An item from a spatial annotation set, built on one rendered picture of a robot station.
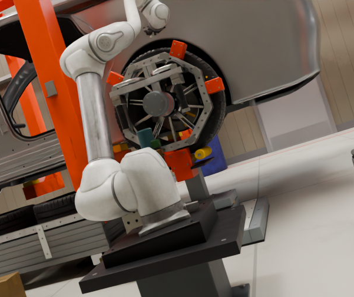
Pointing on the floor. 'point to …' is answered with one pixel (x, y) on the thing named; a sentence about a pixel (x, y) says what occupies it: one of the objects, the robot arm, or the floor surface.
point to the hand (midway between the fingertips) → (151, 33)
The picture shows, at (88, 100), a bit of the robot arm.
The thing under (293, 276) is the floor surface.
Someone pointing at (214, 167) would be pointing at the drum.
